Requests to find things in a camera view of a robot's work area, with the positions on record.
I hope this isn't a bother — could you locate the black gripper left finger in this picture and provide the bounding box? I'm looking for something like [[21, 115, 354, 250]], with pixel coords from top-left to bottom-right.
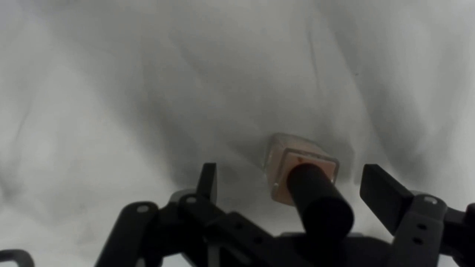
[[94, 161, 294, 267]]

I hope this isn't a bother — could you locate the peach nail polish bottle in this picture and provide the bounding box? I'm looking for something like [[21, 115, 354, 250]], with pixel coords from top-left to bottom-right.
[[265, 131, 357, 243]]

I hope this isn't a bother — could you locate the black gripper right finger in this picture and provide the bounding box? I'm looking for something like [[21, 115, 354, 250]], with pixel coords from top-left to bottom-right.
[[360, 163, 475, 267]]

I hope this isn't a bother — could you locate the white table cloth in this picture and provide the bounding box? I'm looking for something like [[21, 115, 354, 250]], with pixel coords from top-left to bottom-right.
[[0, 0, 475, 267]]

